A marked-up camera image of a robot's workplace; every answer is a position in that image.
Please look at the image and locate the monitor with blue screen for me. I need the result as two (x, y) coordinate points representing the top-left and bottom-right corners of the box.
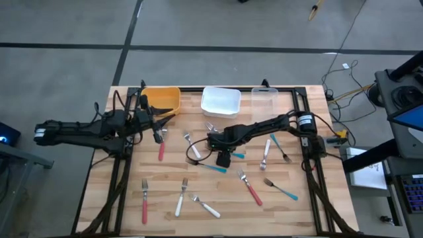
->
(387, 104), (423, 133)

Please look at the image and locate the black device with blue light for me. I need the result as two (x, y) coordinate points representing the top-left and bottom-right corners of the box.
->
(0, 121), (21, 148)

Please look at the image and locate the white plastic bin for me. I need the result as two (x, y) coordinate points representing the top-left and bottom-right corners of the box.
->
(200, 86), (242, 119)

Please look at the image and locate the backlit keyboard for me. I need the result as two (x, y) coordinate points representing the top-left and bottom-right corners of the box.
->
(398, 174), (423, 214)

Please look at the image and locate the red handled fork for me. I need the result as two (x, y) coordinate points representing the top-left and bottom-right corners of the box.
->
(157, 127), (169, 162)
(141, 178), (149, 225)
(237, 169), (264, 207)

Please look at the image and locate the clear plastic bin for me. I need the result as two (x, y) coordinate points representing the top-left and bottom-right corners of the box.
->
(250, 87), (280, 123)

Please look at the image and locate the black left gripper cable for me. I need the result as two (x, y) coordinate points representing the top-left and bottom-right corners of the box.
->
(130, 130), (145, 147)

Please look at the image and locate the black aluminium rig frame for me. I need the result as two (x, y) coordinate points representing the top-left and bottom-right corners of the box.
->
(71, 86), (360, 237)

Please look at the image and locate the white handled fork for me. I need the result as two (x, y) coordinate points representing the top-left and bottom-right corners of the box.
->
(174, 177), (188, 218)
(188, 193), (221, 219)
(259, 138), (272, 171)
(183, 132), (202, 159)

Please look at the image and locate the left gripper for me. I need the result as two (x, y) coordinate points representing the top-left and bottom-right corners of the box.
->
(133, 106), (176, 133)

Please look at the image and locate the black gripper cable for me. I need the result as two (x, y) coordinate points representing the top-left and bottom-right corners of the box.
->
(130, 130), (145, 147)
(185, 138), (219, 165)

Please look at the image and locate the teal handled fork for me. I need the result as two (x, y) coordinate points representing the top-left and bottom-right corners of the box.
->
(269, 133), (293, 164)
(204, 121), (246, 159)
(263, 177), (299, 202)
(185, 157), (228, 174)

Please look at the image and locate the white box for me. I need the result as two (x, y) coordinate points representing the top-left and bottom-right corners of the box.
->
(345, 147), (388, 191)

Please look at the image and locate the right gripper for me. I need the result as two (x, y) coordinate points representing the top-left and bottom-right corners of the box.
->
(206, 127), (235, 153)

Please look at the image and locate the long black floor cable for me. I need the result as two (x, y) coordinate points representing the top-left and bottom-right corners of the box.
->
(321, 0), (367, 100)

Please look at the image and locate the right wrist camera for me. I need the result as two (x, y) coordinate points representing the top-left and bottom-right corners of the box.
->
(215, 151), (232, 168)

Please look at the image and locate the grey side table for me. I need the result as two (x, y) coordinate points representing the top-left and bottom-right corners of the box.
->
(0, 141), (56, 238)

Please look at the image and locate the yellow plastic bin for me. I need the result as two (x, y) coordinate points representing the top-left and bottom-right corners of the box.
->
(140, 86), (182, 116)

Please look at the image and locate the coiled black cable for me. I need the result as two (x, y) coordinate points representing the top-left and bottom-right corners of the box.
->
(391, 85), (423, 110)

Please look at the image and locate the yellow floor cable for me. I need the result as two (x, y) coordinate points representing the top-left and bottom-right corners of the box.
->
(327, 84), (374, 104)

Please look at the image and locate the grey equipment cart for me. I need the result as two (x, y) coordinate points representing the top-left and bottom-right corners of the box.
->
(340, 49), (423, 238)

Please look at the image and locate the looped black floor cable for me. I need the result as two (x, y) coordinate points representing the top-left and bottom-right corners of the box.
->
(330, 59), (379, 124)

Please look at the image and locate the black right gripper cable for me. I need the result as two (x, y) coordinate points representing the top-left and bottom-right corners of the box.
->
(185, 138), (219, 165)

